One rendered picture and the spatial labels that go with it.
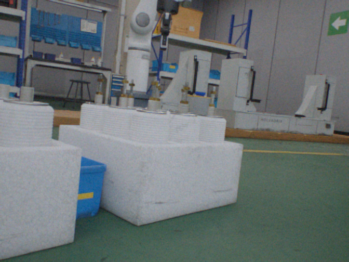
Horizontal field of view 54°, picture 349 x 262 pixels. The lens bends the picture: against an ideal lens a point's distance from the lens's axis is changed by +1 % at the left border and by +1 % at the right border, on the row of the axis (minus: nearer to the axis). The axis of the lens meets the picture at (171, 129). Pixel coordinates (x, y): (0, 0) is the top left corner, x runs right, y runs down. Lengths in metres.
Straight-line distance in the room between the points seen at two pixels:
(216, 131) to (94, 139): 0.34
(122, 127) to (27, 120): 0.32
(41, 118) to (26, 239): 0.21
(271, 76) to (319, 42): 1.30
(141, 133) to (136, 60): 0.62
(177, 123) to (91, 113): 0.26
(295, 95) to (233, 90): 3.92
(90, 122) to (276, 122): 3.09
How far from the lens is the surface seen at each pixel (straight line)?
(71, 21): 6.97
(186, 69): 3.39
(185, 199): 0.88
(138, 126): 0.81
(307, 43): 7.50
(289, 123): 4.05
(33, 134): 0.64
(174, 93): 3.32
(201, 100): 1.23
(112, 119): 0.90
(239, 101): 3.64
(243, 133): 3.52
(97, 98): 1.03
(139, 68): 1.38
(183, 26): 6.33
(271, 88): 7.95
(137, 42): 1.41
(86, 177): 0.80
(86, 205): 0.82
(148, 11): 1.41
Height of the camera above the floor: 0.28
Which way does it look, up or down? 5 degrees down
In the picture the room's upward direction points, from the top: 6 degrees clockwise
